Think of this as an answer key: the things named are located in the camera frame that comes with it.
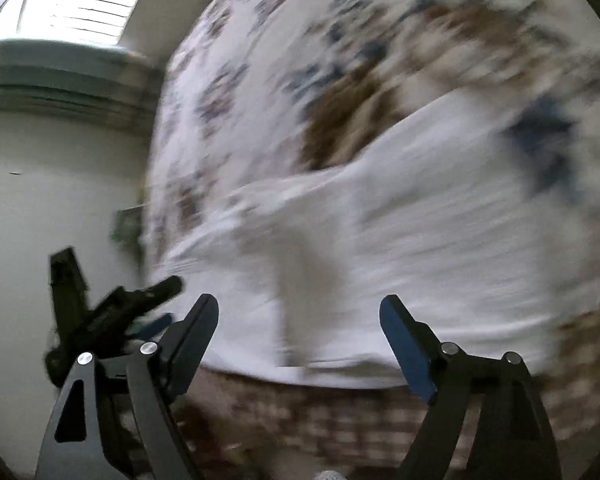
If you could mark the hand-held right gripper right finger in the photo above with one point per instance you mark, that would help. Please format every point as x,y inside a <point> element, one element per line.
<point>406,351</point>

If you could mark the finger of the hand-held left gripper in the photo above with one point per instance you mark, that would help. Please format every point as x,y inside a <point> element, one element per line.
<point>156,325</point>
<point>159,289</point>

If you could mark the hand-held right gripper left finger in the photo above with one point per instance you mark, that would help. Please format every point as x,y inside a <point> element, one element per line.
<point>196,334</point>

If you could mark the white pants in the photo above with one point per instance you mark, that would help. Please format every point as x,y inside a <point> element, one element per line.
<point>430,235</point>

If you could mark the small green object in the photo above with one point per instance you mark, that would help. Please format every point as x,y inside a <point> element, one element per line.
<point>127,227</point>

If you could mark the brown checkered blanket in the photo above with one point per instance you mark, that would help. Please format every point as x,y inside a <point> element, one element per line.
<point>330,427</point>

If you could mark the grey window ledge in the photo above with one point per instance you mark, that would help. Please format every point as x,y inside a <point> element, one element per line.
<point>55,85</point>

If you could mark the floral bed sheet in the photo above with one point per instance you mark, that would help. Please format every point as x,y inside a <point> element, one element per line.
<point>260,60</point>

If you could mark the window with bars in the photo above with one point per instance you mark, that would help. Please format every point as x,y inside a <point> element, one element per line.
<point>85,0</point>

